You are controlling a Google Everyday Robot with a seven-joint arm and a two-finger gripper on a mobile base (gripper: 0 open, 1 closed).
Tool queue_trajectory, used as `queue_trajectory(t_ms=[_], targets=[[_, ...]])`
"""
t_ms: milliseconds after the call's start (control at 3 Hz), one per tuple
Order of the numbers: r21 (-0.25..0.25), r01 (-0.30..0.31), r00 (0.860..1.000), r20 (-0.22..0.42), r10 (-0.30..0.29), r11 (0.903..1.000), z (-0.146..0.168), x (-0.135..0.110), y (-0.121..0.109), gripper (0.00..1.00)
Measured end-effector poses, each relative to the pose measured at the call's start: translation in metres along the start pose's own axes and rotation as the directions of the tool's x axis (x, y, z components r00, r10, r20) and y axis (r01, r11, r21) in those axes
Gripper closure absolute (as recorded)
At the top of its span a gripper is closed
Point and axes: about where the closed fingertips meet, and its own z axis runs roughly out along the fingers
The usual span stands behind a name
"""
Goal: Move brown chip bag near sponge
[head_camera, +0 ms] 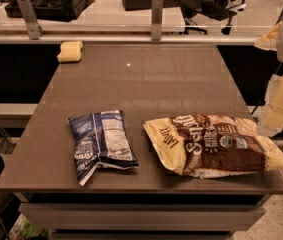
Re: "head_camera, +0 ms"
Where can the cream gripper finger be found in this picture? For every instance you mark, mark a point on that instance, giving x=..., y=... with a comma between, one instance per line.
x=268, y=41
x=270, y=121

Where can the brown chip bag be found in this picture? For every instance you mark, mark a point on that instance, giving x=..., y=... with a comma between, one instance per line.
x=212, y=146

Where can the blue chip bag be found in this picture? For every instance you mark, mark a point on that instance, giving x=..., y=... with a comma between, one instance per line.
x=100, y=142

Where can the yellow sponge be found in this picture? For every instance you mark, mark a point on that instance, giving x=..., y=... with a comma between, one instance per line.
x=70, y=51

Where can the green bag under table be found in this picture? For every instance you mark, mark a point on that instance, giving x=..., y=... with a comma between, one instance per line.
x=24, y=229

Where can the black office chair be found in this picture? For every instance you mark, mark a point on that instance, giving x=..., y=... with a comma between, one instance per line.
x=214, y=4

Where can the black tray on back desk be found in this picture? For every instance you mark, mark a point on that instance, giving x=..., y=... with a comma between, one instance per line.
x=58, y=10

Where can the white drawer front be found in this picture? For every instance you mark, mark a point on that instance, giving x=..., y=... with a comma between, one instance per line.
x=142, y=217

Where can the right metal rail bracket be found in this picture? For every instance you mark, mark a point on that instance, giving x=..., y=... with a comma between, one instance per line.
x=156, y=19

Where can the metal rail bracket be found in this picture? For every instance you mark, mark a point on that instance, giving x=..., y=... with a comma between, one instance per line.
x=156, y=19
x=34, y=30

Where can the left metal rail bracket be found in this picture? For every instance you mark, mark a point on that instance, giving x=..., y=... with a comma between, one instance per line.
x=34, y=30

